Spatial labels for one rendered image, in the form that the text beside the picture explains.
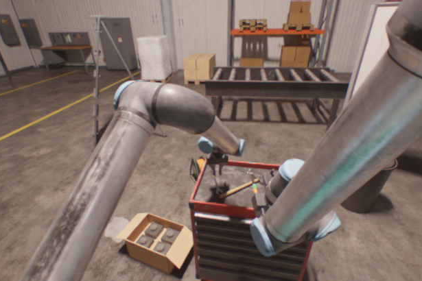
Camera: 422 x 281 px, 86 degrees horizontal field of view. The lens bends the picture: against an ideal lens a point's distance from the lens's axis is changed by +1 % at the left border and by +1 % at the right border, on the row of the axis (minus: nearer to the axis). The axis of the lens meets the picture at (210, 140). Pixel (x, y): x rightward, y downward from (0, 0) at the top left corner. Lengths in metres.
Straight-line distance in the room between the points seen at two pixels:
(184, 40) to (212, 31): 1.13
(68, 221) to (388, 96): 0.58
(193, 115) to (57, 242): 0.41
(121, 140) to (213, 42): 8.61
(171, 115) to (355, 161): 0.42
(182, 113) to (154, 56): 6.93
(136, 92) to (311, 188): 0.48
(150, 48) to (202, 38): 2.43
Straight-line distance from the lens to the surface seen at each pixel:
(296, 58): 8.00
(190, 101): 0.60
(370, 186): 2.73
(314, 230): 0.66
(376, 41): 3.21
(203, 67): 7.15
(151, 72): 7.63
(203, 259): 1.72
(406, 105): 0.30
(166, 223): 2.31
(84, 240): 0.59
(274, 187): 0.75
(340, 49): 9.39
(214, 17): 9.06
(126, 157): 0.59
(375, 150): 0.33
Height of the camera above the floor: 1.90
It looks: 29 degrees down
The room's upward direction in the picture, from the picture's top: 1 degrees counter-clockwise
